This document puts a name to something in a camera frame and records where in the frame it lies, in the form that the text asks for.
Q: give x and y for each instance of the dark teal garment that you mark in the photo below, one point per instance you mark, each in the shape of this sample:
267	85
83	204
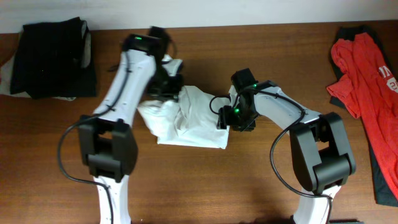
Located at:
382	192

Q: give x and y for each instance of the black folded garment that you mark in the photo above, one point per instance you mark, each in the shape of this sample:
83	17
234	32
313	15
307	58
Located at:
85	86

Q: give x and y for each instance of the grey folded garment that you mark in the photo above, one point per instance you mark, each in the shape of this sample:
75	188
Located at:
86	38

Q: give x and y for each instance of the white t-shirt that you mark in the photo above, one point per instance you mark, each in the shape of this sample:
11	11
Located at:
190	121

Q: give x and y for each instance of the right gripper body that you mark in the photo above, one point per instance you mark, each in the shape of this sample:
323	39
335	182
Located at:
239	118

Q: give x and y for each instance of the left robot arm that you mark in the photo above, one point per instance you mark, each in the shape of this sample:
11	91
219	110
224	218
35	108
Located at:
107	144

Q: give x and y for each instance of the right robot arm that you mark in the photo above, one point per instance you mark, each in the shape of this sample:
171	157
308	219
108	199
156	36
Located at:
322	157

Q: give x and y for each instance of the red t-shirt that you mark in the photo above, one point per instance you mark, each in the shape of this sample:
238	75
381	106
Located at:
368	89

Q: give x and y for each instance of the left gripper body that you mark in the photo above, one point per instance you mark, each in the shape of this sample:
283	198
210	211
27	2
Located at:
163	84

